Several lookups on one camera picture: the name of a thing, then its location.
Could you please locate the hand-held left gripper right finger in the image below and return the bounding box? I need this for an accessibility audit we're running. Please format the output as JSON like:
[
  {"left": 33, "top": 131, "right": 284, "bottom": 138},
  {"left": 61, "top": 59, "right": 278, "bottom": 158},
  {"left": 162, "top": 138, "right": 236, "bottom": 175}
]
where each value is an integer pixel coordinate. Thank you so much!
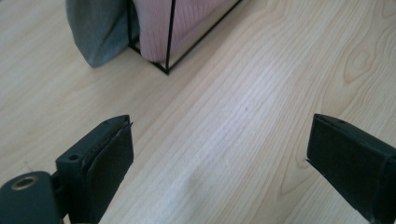
[{"left": 305, "top": 113, "right": 396, "bottom": 224}]

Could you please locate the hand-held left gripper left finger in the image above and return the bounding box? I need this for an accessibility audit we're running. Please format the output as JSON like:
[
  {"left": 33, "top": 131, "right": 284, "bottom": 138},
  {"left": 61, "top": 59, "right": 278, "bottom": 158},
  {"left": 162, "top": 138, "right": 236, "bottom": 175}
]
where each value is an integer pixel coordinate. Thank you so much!
[{"left": 55, "top": 114, "right": 135, "bottom": 224}]

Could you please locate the grey beanie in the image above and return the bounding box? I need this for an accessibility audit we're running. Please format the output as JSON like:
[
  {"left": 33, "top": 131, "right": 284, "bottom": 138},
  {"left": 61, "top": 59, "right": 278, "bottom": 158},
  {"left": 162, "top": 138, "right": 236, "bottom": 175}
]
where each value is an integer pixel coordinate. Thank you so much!
[{"left": 64, "top": 0, "right": 140, "bottom": 69}]

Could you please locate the black wire rack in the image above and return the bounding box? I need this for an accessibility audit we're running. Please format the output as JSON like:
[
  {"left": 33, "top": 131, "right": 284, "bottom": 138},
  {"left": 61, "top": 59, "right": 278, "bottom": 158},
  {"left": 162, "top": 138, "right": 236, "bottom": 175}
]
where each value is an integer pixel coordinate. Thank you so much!
[{"left": 125, "top": 0, "right": 244, "bottom": 76}]

